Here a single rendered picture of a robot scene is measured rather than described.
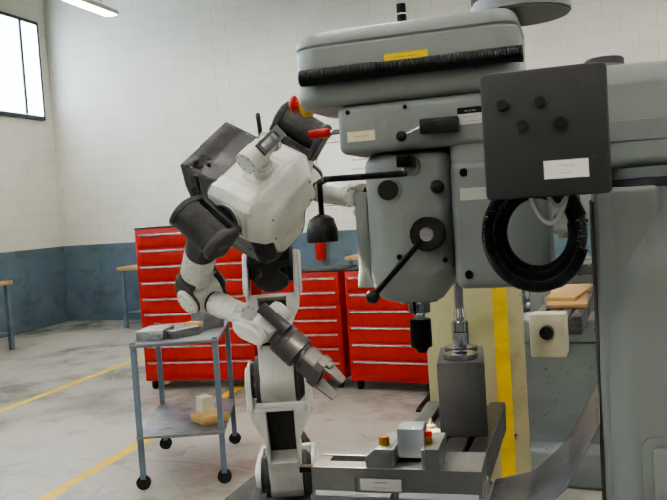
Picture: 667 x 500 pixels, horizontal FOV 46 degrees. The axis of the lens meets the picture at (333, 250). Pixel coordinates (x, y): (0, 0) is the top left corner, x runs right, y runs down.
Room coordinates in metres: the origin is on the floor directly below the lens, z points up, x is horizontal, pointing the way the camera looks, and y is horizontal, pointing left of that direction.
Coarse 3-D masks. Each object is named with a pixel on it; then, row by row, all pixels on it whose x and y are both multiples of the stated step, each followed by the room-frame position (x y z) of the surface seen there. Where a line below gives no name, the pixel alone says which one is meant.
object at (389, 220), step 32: (384, 160) 1.66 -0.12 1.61; (416, 160) 1.64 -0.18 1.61; (448, 160) 1.64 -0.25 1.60; (384, 192) 1.65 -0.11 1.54; (416, 192) 1.64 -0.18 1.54; (448, 192) 1.63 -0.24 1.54; (384, 224) 1.66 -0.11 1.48; (448, 224) 1.63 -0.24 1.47; (384, 256) 1.67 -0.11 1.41; (416, 256) 1.64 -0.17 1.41; (448, 256) 1.63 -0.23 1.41; (384, 288) 1.69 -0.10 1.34; (416, 288) 1.66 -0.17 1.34; (448, 288) 1.70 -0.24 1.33
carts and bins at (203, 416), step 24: (144, 336) 4.53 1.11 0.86; (168, 336) 4.54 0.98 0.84; (192, 336) 4.58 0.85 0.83; (216, 336) 4.45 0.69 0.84; (216, 360) 4.44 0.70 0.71; (216, 384) 4.44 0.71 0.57; (168, 408) 5.04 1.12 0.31; (192, 408) 5.00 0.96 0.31; (216, 408) 4.74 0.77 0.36; (144, 432) 4.50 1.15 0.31; (168, 432) 4.47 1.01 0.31; (192, 432) 4.44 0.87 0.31; (216, 432) 4.43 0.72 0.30; (144, 456) 4.43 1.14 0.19; (144, 480) 4.42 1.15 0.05
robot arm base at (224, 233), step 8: (184, 200) 2.02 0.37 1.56; (192, 200) 2.03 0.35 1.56; (200, 200) 2.08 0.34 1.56; (208, 200) 2.08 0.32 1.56; (176, 208) 2.01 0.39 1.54; (208, 208) 2.07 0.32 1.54; (216, 208) 2.08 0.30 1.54; (176, 216) 2.02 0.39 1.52; (216, 216) 2.07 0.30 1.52; (224, 216) 2.07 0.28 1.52; (224, 224) 2.06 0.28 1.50; (232, 224) 2.06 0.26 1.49; (224, 232) 2.00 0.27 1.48; (232, 232) 2.02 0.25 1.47; (240, 232) 2.07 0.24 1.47; (216, 240) 1.99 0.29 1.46; (224, 240) 2.01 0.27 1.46; (232, 240) 2.06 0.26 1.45; (208, 248) 1.99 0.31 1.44; (216, 248) 2.00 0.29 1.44; (224, 248) 2.05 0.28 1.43; (208, 256) 2.00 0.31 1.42; (216, 256) 2.05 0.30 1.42
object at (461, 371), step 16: (448, 352) 2.04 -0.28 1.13; (464, 352) 2.04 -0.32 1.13; (480, 352) 2.08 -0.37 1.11; (448, 368) 1.97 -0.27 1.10; (464, 368) 1.96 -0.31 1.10; (480, 368) 1.96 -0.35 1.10; (448, 384) 1.97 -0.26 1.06; (464, 384) 1.96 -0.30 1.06; (480, 384) 1.96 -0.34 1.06; (448, 400) 1.97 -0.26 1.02; (464, 400) 1.97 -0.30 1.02; (480, 400) 1.96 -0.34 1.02; (448, 416) 1.97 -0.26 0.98; (464, 416) 1.97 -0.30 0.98; (480, 416) 1.96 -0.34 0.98; (448, 432) 1.97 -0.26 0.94; (464, 432) 1.97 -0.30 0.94; (480, 432) 1.96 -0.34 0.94
